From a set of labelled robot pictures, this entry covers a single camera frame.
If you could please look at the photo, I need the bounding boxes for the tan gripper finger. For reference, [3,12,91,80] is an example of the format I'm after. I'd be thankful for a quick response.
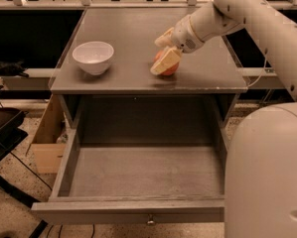
[150,47,182,75]
[155,28,174,48]

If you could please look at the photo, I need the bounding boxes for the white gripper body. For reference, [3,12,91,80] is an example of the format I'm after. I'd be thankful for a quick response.
[171,15,204,54]

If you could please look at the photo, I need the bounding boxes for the red apple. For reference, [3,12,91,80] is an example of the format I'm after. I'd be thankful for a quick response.
[154,51,179,76]

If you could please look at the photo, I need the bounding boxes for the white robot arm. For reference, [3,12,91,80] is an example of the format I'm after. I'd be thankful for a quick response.
[151,0,297,238]

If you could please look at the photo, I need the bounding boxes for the open grey top drawer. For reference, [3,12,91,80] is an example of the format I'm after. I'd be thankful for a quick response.
[32,129,224,224]

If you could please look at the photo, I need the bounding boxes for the metal drawer knob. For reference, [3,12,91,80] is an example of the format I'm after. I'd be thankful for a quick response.
[147,214,156,226]

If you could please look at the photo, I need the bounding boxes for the grey wooden cabinet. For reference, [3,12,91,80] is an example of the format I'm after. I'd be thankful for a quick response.
[51,7,247,120]

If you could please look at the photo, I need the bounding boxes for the white ceramic bowl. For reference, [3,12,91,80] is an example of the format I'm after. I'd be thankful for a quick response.
[73,41,114,75]

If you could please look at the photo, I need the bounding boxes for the cardboard box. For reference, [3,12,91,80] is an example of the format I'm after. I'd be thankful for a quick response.
[30,95,66,174]

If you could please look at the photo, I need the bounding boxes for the black bag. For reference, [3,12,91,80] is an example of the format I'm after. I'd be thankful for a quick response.
[0,61,29,77]

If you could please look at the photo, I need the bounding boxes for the black chair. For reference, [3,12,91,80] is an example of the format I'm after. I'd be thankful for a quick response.
[0,107,50,238]

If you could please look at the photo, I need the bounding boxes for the white cable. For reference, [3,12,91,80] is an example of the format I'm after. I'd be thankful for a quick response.
[246,55,269,88]

